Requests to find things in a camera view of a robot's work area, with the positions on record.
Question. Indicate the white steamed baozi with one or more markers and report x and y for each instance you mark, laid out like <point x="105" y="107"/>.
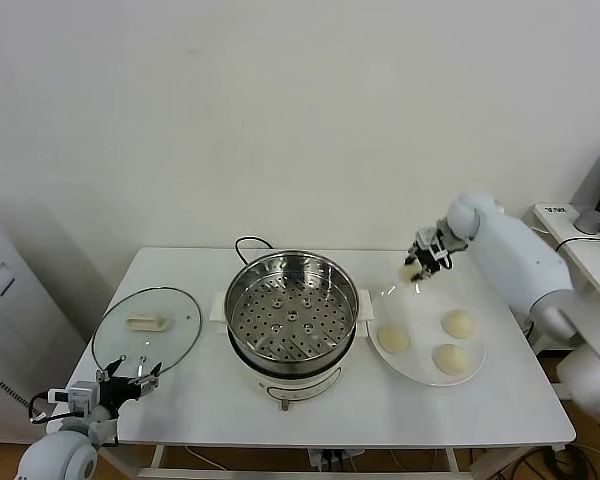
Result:
<point x="408" y="274"/>
<point x="393" y="339"/>
<point x="460" y="323"/>
<point x="451" y="358"/>

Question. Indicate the white power strip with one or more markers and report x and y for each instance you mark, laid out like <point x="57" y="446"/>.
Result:
<point x="330" y="457"/>

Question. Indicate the perforated steel steamer basket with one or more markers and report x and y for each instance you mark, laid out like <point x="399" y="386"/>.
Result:
<point x="290" y="320"/>

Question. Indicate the white table frame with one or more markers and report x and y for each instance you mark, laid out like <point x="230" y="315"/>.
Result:
<point x="230" y="472"/>

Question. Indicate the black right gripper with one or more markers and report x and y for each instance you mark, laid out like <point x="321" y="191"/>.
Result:
<point x="429" y="256"/>

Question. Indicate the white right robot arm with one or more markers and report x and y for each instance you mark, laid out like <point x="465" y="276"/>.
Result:
<point x="515" y="250"/>

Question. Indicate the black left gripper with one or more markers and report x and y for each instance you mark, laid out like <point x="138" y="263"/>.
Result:
<point x="115" y="392"/>

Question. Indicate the grey cylindrical device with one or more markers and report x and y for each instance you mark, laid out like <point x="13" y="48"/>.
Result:
<point x="590" y="222"/>

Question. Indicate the white metal cabinet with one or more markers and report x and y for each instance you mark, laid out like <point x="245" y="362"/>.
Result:
<point x="10" y="325"/>

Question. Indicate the cream electric cooker base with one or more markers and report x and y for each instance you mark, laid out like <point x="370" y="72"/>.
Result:
<point x="300" y="387"/>

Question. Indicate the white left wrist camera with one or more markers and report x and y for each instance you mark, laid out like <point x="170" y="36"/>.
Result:
<point x="80" y="397"/>

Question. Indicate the white round plate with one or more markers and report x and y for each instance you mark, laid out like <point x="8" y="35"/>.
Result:
<point x="420" y="350"/>

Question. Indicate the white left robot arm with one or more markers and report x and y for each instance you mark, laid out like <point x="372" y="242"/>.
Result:
<point x="60" y="457"/>

